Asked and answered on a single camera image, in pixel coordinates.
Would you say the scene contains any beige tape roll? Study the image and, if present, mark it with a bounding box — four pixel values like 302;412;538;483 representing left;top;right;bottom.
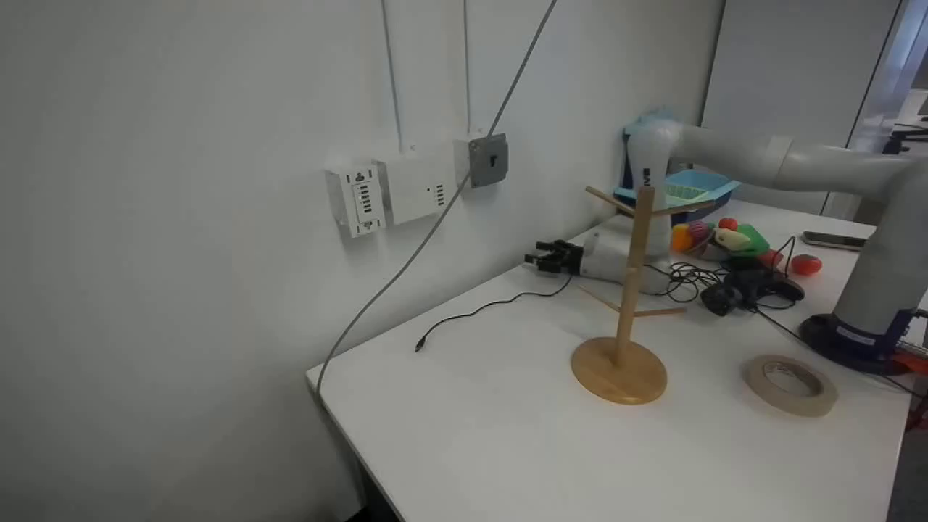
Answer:
741;351;842;420

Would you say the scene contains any wooden peg holder stand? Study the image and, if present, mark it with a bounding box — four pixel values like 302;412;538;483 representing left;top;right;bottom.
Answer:
570;184;692;409

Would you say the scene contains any orange toy ball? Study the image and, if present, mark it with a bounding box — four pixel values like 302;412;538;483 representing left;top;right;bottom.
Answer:
668;225;703;258

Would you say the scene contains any teal plastic bin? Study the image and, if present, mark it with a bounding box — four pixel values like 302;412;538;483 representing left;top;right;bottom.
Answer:
618;165;744;215

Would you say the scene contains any green toy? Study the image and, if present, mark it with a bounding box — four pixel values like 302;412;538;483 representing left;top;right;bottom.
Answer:
715;222;776;258

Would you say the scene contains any red toy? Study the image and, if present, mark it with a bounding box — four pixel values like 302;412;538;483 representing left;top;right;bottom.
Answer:
787;252;826;283

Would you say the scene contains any black cable on table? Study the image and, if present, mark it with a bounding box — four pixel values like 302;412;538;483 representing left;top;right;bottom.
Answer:
413;277;576;355

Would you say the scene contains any long grey wall cable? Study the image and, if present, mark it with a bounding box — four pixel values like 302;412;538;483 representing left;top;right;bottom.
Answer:
315;0;564;394

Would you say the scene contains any white wall socket box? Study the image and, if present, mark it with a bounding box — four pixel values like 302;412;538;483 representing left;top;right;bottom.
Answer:
377;146;460;229

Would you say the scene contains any grey wall junction box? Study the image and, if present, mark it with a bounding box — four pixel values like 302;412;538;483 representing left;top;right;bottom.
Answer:
467;135;515;188

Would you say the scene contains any white wall box with label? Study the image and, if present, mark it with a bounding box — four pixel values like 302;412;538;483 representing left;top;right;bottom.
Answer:
326;159;391;242

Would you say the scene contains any white wall conduit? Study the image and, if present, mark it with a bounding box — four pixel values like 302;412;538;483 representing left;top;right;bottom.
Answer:
460;0;477;143
377;0;409;157

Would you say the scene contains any black device with cables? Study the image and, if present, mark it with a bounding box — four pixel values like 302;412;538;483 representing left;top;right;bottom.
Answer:
666;258;806;319

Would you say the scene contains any thin black cable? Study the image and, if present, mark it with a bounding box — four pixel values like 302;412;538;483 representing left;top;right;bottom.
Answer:
757;307;924;402

